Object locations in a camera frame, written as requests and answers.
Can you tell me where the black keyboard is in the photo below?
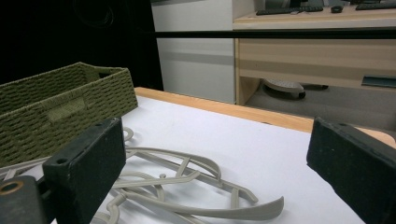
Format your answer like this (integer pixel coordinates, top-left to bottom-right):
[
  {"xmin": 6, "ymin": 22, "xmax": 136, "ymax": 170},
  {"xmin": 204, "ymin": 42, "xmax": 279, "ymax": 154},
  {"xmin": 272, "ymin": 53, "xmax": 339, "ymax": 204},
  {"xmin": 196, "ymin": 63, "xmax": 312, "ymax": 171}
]
[
  {"xmin": 255, "ymin": 7, "xmax": 325, "ymax": 17},
  {"xmin": 355, "ymin": 2, "xmax": 396, "ymax": 11}
]

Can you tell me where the light wooden desk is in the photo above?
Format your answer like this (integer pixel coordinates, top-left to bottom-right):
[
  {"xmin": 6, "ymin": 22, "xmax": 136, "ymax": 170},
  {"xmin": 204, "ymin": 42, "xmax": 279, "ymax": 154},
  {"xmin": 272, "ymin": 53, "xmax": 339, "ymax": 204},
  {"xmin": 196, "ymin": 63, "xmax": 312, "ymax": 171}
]
[{"xmin": 233, "ymin": 6, "xmax": 396, "ymax": 106}]

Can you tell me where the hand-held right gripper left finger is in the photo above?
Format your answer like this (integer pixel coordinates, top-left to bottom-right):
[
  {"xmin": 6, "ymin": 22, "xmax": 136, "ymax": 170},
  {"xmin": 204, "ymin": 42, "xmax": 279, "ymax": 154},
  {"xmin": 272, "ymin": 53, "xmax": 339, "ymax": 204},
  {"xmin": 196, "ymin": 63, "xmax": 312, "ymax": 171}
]
[{"xmin": 42, "ymin": 116, "xmax": 127, "ymax": 224}]

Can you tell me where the white table sheet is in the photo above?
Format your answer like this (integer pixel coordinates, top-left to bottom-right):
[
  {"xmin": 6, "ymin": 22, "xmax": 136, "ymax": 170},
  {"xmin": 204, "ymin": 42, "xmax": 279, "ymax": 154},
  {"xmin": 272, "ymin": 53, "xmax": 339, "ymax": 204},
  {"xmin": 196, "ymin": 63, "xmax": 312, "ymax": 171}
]
[{"xmin": 18, "ymin": 94, "xmax": 365, "ymax": 224}]

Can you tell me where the white cabinet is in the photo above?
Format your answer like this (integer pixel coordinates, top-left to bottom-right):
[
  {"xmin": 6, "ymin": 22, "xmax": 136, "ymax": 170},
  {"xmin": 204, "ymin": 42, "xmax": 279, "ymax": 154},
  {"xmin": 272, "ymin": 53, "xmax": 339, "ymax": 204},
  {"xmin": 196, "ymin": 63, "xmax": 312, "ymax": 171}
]
[{"xmin": 150, "ymin": 0, "xmax": 237, "ymax": 105}]

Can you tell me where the dark grey tray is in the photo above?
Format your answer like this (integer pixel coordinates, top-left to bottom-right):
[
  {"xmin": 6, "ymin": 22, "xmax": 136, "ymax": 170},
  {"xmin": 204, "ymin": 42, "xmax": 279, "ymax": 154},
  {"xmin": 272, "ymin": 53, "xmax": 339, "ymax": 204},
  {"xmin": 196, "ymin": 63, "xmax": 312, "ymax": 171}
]
[{"xmin": 361, "ymin": 74, "xmax": 396, "ymax": 89}]

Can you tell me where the green woven basket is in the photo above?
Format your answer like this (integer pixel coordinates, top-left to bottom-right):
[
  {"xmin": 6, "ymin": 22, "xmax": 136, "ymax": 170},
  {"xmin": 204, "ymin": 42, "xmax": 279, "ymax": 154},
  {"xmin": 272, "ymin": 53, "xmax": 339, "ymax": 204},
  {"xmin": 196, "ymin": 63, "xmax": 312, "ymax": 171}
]
[{"xmin": 0, "ymin": 62, "xmax": 139, "ymax": 169}]

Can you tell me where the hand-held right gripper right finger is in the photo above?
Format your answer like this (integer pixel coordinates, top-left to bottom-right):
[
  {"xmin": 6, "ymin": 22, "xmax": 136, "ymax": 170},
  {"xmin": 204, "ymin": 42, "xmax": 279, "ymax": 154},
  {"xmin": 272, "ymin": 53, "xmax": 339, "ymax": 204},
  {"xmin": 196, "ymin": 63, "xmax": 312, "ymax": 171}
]
[{"xmin": 306, "ymin": 116, "xmax": 396, "ymax": 224}]

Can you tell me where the black curtain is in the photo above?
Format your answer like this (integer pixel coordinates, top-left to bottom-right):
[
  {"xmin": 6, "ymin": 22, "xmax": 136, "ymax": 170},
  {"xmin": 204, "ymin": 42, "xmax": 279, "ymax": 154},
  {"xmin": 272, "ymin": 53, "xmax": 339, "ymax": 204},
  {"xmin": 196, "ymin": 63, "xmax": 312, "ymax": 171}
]
[{"xmin": 0, "ymin": 0, "xmax": 164, "ymax": 91}]

